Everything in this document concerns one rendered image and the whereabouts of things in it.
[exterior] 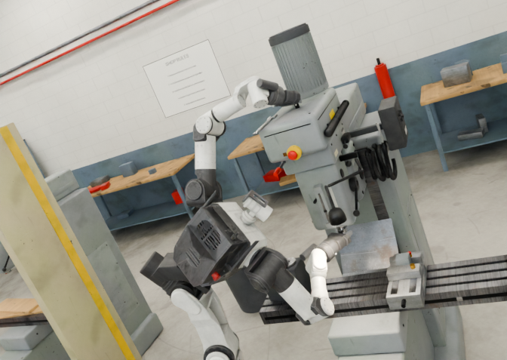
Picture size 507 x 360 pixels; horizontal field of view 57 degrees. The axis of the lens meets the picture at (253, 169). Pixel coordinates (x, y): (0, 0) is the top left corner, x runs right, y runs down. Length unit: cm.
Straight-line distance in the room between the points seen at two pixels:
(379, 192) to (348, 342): 79
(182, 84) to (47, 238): 449
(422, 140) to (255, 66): 243
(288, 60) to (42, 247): 181
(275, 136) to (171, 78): 537
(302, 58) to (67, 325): 207
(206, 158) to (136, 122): 583
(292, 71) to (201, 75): 481
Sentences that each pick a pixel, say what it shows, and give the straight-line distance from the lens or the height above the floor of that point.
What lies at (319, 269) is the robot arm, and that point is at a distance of 210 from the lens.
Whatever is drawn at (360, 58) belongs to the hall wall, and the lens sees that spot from 633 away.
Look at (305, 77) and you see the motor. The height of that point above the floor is 198.
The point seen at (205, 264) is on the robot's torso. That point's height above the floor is 153.
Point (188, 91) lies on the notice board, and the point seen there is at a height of 179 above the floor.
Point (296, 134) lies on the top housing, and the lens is 192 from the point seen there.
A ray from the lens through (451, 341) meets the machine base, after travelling 319.
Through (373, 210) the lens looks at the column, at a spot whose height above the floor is 115.
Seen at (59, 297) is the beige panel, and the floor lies 127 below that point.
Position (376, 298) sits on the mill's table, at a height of 93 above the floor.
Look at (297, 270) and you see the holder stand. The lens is 247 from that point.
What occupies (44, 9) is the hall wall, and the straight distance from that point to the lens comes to 832.
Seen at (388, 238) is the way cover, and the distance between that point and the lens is 268.
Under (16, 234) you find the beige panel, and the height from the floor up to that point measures 173.
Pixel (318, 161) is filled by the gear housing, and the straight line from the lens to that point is 205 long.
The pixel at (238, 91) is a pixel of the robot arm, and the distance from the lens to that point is 197.
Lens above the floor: 228
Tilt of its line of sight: 16 degrees down
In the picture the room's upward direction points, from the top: 22 degrees counter-clockwise
